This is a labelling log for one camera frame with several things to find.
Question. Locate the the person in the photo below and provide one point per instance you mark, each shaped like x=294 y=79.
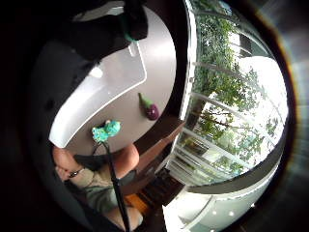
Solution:
x=103 y=193

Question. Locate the purple eggplant toy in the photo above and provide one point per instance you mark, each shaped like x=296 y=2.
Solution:
x=150 y=109

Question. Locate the white window frame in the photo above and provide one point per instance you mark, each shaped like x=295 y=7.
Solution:
x=222 y=106

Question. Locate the white plastic tray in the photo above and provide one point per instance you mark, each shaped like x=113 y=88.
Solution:
x=109 y=80

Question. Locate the green trees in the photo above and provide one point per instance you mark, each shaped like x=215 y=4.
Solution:
x=225 y=83

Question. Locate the brown wooden bench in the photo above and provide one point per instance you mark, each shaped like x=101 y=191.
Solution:
x=161 y=138

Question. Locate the teal soft toy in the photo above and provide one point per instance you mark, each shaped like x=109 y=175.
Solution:
x=106 y=130

